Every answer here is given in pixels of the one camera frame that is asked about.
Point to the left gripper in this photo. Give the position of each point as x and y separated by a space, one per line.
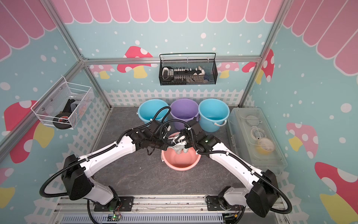
165 145

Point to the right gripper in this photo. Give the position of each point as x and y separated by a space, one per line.
184 131

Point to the light green cloth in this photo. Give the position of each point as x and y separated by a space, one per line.
180 147

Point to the pink bucket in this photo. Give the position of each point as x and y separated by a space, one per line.
182 162

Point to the purple bucket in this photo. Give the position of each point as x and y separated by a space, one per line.
184 110

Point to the teal bucket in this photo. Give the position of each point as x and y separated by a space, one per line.
148 109
213 114

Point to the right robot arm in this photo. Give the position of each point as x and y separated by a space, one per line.
263 194

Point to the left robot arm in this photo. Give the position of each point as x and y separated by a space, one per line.
77 173

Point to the clear plastic storage box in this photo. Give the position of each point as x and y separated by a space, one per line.
252 140

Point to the white power strip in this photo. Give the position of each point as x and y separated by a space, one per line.
170 74

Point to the black tape dispenser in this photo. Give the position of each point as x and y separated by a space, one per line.
62 120

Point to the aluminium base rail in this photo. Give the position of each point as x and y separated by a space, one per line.
161 209

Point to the black wire wall basket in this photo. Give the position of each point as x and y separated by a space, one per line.
207 61

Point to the white wire wall basket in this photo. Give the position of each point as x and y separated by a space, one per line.
54 100

